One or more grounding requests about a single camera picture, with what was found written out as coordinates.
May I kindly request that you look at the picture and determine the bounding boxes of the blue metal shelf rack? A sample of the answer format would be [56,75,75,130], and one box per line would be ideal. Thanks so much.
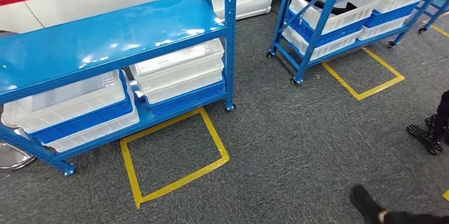
[0,0,238,177]
[266,0,449,86]
[417,0,449,34]

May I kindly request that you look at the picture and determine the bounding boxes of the yellow floor tape square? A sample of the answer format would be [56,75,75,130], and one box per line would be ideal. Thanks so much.
[120,107,230,210]

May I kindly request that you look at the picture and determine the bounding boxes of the white car with red stripe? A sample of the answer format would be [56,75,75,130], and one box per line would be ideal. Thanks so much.
[0,0,292,34]

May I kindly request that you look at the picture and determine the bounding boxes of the yellow floor tape line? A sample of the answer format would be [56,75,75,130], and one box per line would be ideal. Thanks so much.
[423,12,449,39]
[322,47,405,101]

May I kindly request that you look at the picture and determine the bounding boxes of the person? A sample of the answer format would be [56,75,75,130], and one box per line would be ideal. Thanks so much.
[349,184,449,224]

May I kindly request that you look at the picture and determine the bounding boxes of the black humanoid robot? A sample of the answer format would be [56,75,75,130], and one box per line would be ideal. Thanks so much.
[407,90,449,156]

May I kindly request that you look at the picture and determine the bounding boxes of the chrome round stand base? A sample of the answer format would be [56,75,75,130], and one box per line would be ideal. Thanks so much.
[0,112,36,171]

